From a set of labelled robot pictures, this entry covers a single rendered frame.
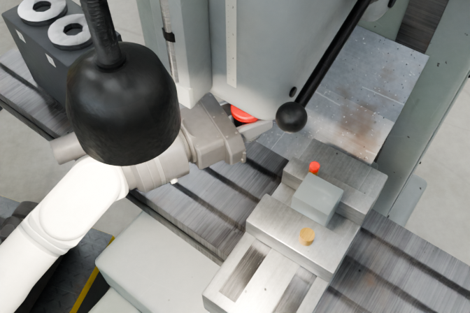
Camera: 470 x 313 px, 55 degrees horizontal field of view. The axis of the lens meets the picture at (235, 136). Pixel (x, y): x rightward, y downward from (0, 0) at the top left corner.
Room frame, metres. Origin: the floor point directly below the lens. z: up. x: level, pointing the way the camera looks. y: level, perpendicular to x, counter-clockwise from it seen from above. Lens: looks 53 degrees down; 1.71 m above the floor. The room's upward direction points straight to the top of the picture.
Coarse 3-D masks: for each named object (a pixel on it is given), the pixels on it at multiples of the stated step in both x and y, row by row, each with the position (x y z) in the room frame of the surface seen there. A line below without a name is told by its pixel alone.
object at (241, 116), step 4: (232, 108) 0.43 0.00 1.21; (236, 108) 0.43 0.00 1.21; (232, 112) 0.42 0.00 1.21; (236, 112) 0.42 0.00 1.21; (240, 112) 0.42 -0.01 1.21; (244, 112) 0.42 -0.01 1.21; (236, 116) 0.41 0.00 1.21; (240, 116) 0.41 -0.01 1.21; (244, 116) 0.41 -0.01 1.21; (248, 116) 0.41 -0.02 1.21; (240, 120) 0.41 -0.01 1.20; (244, 120) 0.41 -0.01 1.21; (248, 120) 0.41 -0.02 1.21; (252, 120) 0.41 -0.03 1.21
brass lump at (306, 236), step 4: (304, 228) 0.30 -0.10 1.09; (308, 228) 0.30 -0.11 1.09; (300, 232) 0.29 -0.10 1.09; (304, 232) 0.29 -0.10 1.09; (308, 232) 0.29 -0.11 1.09; (312, 232) 0.29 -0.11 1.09; (300, 236) 0.28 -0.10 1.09; (304, 236) 0.28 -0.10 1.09; (308, 236) 0.28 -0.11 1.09; (312, 236) 0.28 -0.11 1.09; (300, 240) 0.28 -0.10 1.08; (304, 240) 0.28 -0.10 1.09; (308, 240) 0.28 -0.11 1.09; (312, 240) 0.28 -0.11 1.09; (304, 244) 0.28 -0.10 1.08; (308, 244) 0.28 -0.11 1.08
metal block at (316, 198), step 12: (312, 180) 0.37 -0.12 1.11; (324, 180) 0.37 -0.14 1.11; (300, 192) 0.35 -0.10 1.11; (312, 192) 0.35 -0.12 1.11; (324, 192) 0.35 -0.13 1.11; (336, 192) 0.35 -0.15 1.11; (300, 204) 0.33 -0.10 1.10; (312, 204) 0.33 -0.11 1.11; (324, 204) 0.33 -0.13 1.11; (336, 204) 0.34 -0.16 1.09; (312, 216) 0.32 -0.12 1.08; (324, 216) 0.31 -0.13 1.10
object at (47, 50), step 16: (32, 0) 0.74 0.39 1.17; (48, 0) 0.74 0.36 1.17; (64, 0) 0.74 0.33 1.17; (16, 16) 0.71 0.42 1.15; (32, 16) 0.69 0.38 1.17; (48, 16) 0.69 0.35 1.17; (64, 16) 0.69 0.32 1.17; (80, 16) 0.69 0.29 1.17; (16, 32) 0.69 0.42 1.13; (32, 32) 0.66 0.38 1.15; (48, 32) 0.65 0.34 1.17; (64, 32) 0.66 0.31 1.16; (80, 32) 0.65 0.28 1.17; (32, 48) 0.66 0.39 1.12; (48, 48) 0.62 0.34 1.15; (64, 48) 0.61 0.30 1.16; (80, 48) 0.62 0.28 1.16; (32, 64) 0.69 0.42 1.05; (48, 64) 0.63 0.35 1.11; (64, 64) 0.58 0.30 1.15; (48, 80) 0.66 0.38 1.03; (64, 80) 0.60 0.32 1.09; (64, 96) 0.62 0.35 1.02
